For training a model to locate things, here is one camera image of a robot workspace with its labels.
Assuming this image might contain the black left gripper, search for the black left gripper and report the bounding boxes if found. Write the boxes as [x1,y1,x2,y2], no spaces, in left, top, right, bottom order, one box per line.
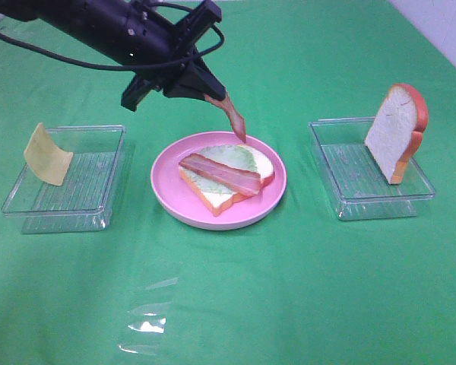
[66,1,226,111]

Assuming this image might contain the pink bacon strip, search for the pink bacon strip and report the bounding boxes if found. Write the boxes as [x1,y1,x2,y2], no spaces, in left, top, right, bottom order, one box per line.
[204,92,247,143]

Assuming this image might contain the green lettuce leaf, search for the green lettuce leaf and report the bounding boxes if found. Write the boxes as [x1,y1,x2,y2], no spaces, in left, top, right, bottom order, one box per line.
[179,144,261,194]

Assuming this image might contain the dark bacon strip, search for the dark bacon strip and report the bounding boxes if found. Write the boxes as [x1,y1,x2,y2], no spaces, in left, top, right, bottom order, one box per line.
[179,153,262,196]

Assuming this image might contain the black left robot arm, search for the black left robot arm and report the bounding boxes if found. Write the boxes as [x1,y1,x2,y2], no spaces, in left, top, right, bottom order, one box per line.
[0,1,226,111]

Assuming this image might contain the pink round plate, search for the pink round plate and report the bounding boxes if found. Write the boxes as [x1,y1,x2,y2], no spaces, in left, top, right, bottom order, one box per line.
[150,131,287,230]

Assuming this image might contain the clear left plastic tray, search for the clear left plastic tray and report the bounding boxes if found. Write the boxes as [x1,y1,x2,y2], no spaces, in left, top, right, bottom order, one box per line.
[2,125,126,233]

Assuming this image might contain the clear plastic tray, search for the clear plastic tray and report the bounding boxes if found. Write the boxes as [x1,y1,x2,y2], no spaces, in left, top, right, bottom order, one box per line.
[2,125,126,233]
[308,117,435,221]

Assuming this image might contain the yellow cheese slice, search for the yellow cheese slice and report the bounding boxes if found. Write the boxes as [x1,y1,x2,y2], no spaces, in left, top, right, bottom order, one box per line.
[23,122,74,186]

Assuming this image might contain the green tablecloth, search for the green tablecloth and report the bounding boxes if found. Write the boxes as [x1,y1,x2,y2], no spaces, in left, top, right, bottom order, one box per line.
[0,1,456,364]

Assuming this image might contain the clear right plastic tray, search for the clear right plastic tray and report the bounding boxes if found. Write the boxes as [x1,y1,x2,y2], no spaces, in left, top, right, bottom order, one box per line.
[308,117,435,221]

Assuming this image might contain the clear plastic film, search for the clear plastic film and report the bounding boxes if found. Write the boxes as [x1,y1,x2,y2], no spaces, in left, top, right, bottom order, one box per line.
[118,275,179,358]

